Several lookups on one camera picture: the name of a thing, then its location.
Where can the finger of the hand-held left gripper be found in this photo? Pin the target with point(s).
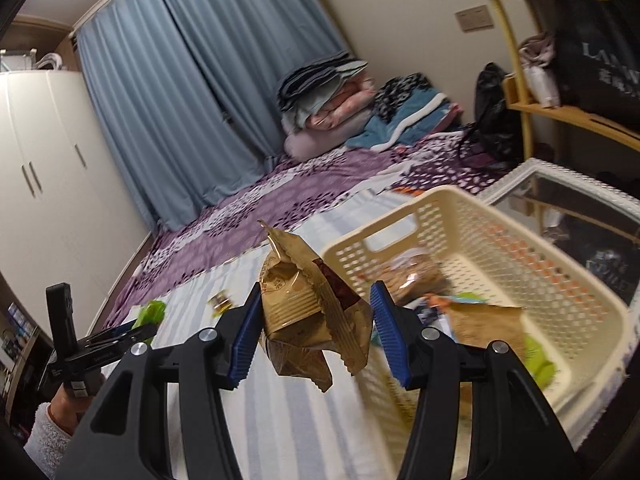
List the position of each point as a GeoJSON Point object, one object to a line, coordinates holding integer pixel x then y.
{"type": "Point", "coordinates": [140, 334]}

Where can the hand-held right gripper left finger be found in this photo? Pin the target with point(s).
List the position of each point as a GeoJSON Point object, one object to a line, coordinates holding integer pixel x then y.
{"type": "Point", "coordinates": [245, 340]}

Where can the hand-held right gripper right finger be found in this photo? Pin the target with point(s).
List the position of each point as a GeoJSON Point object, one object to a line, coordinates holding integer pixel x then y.
{"type": "Point", "coordinates": [390, 340]}

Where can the green snack packet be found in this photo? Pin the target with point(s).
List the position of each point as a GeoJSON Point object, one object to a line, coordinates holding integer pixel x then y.
{"type": "Point", "coordinates": [150, 312]}
{"type": "Point", "coordinates": [540, 365]}

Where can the brown snack bag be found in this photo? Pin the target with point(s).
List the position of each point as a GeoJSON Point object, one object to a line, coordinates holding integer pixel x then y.
{"type": "Point", "coordinates": [300, 305]}
{"type": "Point", "coordinates": [480, 325]}

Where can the clear biscuit bag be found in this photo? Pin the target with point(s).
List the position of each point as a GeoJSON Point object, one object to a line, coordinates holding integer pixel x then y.
{"type": "Point", "coordinates": [420, 272]}

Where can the cream perforated plastic basket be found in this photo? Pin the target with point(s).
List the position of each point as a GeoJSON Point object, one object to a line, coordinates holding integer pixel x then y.
{"type": "Point", "coordinates": [550, 260]}

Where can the person's left hand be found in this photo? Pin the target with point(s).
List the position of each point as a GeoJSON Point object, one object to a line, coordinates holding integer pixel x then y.
{"type": "Point", "coordinates": [65, 402]}

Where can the dark cluttered shelf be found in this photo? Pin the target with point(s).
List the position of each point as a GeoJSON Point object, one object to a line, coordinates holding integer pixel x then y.
{"type": "Point", "coordinates": [20, 325]}

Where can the white wardrobe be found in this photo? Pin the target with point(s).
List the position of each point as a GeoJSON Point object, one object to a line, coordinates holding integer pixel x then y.
{"type": "Point", "coordinates": [50, 210]}

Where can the purple patterned bedspread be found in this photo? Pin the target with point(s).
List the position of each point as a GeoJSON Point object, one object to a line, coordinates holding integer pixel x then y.
{"type": "Point", "coordinates": [250, 210]}

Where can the white wicker side table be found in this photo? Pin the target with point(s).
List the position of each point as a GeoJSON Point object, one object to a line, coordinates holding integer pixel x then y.
{"type": "Point", "coordinates": [505, 185]}

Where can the mauve folded quilt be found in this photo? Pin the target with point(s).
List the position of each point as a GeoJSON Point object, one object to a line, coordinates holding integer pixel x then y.
{"type": "Point", "coordinates": [320, 142]}

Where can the blue towel blanket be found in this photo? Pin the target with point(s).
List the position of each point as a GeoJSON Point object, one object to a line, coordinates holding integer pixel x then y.
{"type": "Point", "coordinates": [400, 125]}

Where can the blue curtain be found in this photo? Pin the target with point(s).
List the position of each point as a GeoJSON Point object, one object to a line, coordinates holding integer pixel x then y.
{"type": "Point", "coordinates": [130, 110]}
{"type": "Point", "coordinates": [260, 35]}

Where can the pink floral folded quilt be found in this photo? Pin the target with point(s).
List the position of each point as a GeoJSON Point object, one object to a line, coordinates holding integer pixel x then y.
{"type": "Point", "coordinates": [345, 102]}

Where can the black and white patterned cloth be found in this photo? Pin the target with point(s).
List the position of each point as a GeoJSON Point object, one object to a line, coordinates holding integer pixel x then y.
{"type": "Point", "coordinates": [400, 92]}

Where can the white clothes hangers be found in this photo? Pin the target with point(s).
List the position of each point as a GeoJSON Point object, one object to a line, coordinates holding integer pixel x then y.
{"type": "Point", "coordinates": [50, 60]}

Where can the clear storage box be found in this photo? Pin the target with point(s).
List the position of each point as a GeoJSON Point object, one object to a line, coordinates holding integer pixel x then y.
{"type": "Point", "coordinates": [15, 62]}

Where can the dark grey folded blanket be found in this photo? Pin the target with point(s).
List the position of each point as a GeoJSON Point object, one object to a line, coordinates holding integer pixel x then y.
{"type": "Point", "coordinates": [310, 77]}

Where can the grey-green folded blanket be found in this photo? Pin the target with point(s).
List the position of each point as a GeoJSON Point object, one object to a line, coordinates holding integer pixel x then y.
{"type": "Point", "coordinates": [345, 72]}

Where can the white folded cloth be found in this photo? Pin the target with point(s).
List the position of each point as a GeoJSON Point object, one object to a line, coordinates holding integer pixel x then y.
{"type": "Point", "coordinates": [542, 85]}

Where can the pink cloth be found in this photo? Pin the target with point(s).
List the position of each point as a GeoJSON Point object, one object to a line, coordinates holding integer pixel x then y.
{"type": "Point", "coordinates": [537, 50]}

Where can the wooden shelf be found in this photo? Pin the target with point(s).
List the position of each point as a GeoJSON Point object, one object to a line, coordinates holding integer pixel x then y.
{"type": "Point", "coordinates": [510, 35]}

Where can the black shopping bag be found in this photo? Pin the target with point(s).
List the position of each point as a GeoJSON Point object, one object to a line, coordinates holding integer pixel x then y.
{"type": "Point", "coordinates": [600, 35]}

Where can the wall socket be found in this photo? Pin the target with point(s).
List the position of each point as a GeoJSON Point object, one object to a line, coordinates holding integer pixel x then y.
{"type": "Point", "coordinates": [484, 17]}
{"type": "Point", "coordinates": [465, 21]}

